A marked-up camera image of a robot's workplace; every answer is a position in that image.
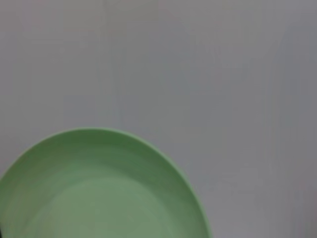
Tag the green plate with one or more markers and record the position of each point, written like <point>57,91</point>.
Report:
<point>104,188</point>

